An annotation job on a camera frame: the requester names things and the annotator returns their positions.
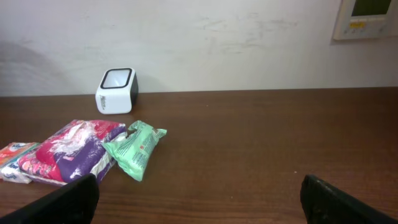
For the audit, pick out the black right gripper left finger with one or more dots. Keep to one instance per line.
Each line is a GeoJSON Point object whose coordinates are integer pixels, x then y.
{"type": "Point", "coordinates": [73, 203]}

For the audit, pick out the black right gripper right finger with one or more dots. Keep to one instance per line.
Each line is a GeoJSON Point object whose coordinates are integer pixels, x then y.
{"type": "Point", "coordinates": [323, 203]}

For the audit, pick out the red purple floral pack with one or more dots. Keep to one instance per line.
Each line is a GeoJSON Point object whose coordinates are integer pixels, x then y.
{"type": "Point", "coordinates": [72, 152]}

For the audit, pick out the teal tissue packet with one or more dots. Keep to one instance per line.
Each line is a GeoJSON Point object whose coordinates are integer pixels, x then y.
{"type": "Point", "coordinates": [10, 170]}

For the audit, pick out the mint green wipes packet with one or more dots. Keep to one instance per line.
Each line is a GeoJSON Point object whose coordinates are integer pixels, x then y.
{"type": "Point", "coordinates": [133, 153]}

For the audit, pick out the white black barcode scanner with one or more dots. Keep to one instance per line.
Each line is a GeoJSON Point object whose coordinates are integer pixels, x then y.
{"type": "Point", "coordinates": [117, 93]}

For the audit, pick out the wall thermostat panel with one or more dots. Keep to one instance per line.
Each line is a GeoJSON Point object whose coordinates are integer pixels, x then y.
{"type": "Point", "coordinates": [365, 19]}

